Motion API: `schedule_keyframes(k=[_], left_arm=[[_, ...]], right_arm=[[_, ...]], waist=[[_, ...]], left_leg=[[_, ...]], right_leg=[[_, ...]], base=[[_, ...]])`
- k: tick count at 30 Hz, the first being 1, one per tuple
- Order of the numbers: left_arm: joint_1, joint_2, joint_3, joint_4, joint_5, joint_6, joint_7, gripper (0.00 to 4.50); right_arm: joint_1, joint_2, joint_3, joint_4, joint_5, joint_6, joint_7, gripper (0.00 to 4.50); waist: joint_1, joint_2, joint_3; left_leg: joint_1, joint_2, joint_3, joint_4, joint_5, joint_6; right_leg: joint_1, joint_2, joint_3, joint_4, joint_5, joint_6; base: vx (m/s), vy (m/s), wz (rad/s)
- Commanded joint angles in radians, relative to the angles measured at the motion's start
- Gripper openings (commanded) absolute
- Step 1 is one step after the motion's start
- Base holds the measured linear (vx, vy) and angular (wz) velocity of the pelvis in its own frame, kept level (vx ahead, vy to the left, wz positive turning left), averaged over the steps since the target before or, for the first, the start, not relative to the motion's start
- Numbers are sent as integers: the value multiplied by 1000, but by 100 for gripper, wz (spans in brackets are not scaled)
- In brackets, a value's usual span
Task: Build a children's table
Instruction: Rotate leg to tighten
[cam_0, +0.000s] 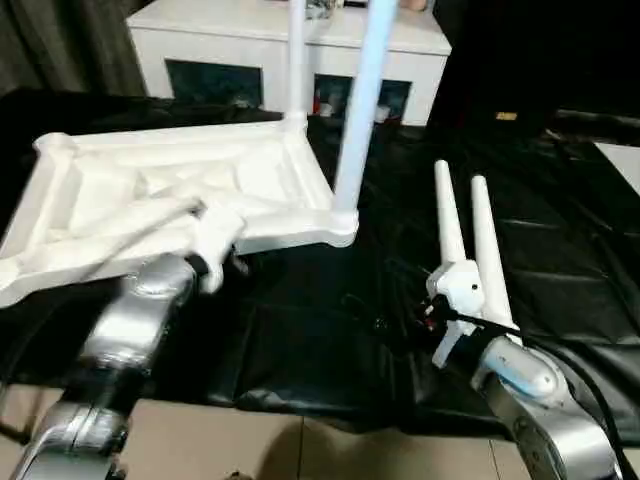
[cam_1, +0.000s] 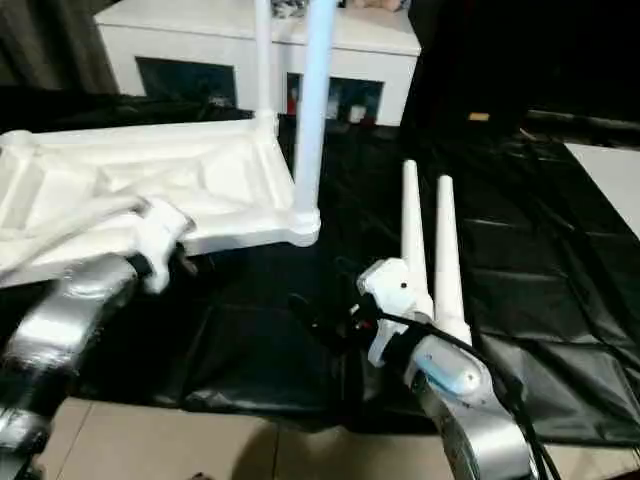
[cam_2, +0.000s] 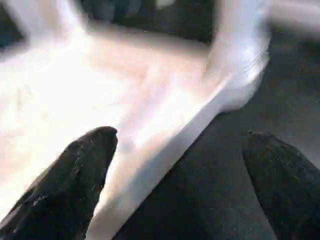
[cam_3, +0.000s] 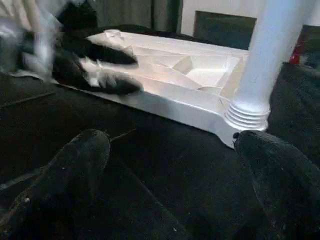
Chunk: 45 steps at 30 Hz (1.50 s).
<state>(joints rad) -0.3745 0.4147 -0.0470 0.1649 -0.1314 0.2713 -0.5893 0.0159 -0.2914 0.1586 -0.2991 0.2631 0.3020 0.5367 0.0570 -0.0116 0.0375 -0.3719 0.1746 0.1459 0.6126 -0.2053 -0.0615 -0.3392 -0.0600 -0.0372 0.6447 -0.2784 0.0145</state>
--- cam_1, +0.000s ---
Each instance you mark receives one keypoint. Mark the white plastic table top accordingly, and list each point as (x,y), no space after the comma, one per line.
(200,165)

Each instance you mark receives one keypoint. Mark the white plastic table leg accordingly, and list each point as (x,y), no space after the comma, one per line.
(265,60)
(415,225)
(450,260)
(312,125)

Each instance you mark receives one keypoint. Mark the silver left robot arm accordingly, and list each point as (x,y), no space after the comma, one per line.
(65,320)

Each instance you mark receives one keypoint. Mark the black mat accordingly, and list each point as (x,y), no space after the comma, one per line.
(525,250)

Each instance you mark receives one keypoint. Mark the small white cup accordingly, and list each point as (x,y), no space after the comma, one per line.
(356,113)

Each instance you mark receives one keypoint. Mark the white cabinet with glass doors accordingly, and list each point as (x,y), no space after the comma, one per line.
(200,40)

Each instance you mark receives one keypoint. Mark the small tan label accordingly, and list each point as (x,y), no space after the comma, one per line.
(477,116)

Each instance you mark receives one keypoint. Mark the grey curtain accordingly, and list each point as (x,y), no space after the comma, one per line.
(45,45)

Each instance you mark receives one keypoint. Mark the black object pile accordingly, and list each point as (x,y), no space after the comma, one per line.
(289,6)

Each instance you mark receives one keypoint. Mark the white flat board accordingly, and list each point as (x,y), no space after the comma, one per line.
(610,180)

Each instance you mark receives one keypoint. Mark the black cabinet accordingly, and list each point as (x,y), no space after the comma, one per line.
(525,55)

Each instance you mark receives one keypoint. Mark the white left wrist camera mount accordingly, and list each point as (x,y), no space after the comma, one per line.
(160,235)

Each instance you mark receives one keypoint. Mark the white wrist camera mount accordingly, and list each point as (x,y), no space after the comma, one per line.
(390,285)
(160,235)

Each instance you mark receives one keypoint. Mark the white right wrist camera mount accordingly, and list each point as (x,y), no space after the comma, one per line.
(390,285)

